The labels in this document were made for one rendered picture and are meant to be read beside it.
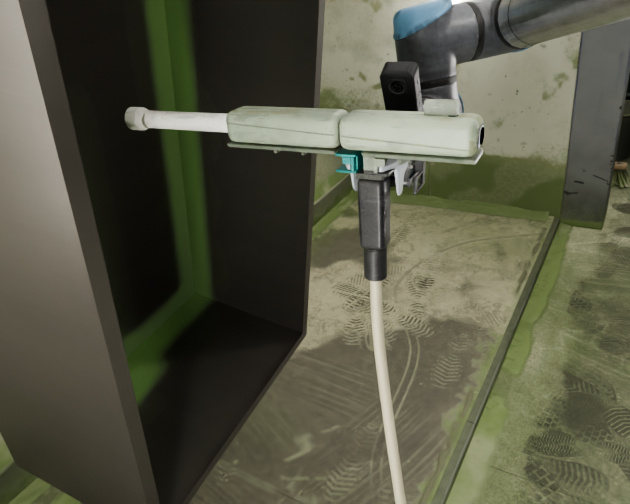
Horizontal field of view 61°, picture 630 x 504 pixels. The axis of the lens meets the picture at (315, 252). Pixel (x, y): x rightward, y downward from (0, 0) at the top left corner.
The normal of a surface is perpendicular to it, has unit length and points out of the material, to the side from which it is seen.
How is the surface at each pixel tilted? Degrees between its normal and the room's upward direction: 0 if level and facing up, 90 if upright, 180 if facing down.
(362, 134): 85
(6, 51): 90
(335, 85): 90
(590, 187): 90
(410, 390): 0
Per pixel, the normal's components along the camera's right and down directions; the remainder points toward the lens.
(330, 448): -0.14, -0.85
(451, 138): -0.44, 0.44
